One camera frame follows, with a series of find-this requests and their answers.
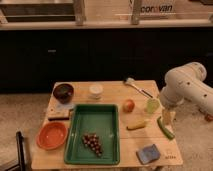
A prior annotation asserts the yellow banana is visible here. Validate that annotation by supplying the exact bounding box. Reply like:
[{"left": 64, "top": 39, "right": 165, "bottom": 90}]
[{"left": 126, "top": 121, "right": 148, "bottom": 130}]

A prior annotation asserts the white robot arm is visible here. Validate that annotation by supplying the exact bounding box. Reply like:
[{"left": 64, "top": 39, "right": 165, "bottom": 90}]
[{"left": 159, "top": 62, "right": 213, "bottom": 122}]

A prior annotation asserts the dark brown bowl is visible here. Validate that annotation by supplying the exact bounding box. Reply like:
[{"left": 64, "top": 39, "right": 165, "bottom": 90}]
[{"left": 53, "top": 83, "right": 74, "bottom": 104}]

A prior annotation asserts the red orange bowl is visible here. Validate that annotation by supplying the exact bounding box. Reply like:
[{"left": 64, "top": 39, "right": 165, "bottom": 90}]
[{"left": 36, "top": 122, "right": 68, "bottom": 150}]

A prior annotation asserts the light green cup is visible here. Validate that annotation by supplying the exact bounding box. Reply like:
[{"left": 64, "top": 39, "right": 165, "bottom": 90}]
[{"left": 146, "top": 98, "right": 160, "bottom": 114}]

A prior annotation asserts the green cucumber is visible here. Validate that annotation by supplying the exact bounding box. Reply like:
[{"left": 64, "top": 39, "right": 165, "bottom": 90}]
[{"left": 157, "top": 116, "right": 175, "bottom": 140}]

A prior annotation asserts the orange red apple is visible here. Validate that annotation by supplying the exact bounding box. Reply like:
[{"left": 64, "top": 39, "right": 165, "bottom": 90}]
[{"left": 123, "top": 99, "right": 135, "bottom": 113}]

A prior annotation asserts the green plastic tray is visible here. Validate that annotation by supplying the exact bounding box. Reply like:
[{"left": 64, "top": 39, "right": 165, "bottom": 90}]
[{"left": 64, "top": 104, "right": 120, "bottom": 165}]

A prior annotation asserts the white cup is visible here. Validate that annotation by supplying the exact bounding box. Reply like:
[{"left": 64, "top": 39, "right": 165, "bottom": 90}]
[{"left": 89, "top": 84, "right": 103, "bottom": 99}]

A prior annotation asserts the bunch of dark grapes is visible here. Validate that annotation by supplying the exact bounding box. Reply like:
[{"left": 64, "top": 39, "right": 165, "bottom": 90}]
[{"left": 82, "top": 133, "right": 103, "bottom": 157}]

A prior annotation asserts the wooden block brush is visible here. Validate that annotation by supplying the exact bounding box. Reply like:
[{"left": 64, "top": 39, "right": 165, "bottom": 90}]
[{"left": 47, "top": 110, "right": 70, "bottom": 120}]

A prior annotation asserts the light blue cloth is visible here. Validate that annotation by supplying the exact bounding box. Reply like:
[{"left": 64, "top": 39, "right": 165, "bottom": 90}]
[{"left": 55, "top": 103, "right": 75, "bottom": 111}]

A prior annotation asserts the convan labelled box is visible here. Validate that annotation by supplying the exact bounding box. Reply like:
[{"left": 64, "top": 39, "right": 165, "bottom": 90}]
[{"left": 128, "top": 0, "right": 176, "bottom": 20}]

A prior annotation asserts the black chair frame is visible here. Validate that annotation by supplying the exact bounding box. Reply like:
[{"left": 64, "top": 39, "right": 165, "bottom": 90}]
[{"left": 0, "top": 131, "right": 26, "bottom": 171}]

